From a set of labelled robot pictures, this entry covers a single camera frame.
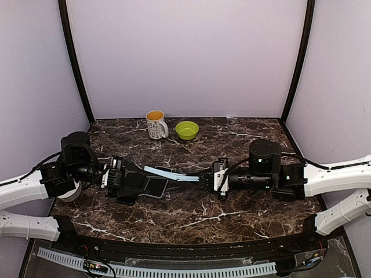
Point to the black right corner post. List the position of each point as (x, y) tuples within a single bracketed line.
[(305, 36)]

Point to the small green circuit board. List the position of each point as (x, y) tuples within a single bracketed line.
[(93, 267)]

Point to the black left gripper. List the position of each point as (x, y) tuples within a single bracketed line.
[(116, 177)]

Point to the white patterned mug orange inside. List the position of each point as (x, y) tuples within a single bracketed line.
[(156, 125)]

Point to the lime green plastic bowl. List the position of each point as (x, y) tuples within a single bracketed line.
[(187, 130)]

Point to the white fluted ramekin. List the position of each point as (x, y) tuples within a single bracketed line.
[(71, 195)]

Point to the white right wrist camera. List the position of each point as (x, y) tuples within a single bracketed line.
[(219, 185)]

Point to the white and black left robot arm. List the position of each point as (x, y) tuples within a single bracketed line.
[(58, 176)]

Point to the black phone in black case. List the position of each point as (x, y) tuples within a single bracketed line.
[(126, 200)]

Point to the black left corner post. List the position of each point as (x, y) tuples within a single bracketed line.
[(72, 54)]

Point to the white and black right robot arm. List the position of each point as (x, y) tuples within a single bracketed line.
[(262, 170)]

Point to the black front table rail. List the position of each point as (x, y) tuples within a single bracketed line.
[(111, 250)]

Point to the phone in lavender case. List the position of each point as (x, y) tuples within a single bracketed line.
[(156, 188)]

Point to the black phone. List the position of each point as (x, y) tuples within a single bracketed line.
[(160, 168), (126, 200)]

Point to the light blue phone case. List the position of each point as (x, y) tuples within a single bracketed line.
[(171, 176)]

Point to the black corner post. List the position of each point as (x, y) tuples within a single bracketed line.
[(305, 36), (72, 54)]

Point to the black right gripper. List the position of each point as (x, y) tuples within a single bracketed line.
[(218, 165)]

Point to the white slotted cable duct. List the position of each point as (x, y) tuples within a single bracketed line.
[(157, 268)]

